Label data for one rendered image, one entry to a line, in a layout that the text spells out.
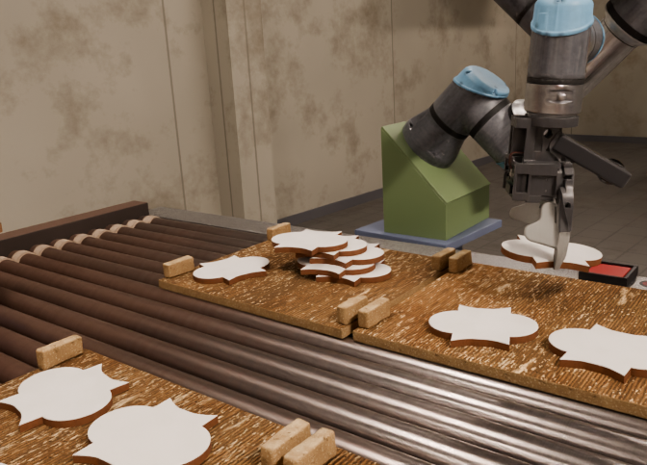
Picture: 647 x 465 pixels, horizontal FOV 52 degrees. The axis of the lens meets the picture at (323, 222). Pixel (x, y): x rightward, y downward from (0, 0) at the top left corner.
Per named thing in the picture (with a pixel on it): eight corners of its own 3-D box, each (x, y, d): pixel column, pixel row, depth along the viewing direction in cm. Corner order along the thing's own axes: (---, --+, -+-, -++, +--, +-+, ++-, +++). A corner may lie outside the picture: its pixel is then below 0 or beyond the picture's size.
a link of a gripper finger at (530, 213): (503, 229, 104) (513, 184, 98) (541, 230, 104) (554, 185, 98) (505, 243, 102) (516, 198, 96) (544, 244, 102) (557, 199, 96)
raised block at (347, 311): (360, 309, 98) (359, 292, 97) (370, 312, 97) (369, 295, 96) (335, 323, 93) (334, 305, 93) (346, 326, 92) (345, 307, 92)
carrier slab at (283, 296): (289, 239, 143) (289, 232, 143) (459, 269, 118) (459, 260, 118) (158, 288, 117) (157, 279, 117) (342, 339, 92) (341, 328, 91)
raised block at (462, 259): (463, 263, 116) (463, 247, 116) (473, 264, 115) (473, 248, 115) (447, 272, 112) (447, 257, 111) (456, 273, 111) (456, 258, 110)
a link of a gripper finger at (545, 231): (521, 269, 92) (520, 203, 93) (564, 270, 91) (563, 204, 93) (527, 266, 89) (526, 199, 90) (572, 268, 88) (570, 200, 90)
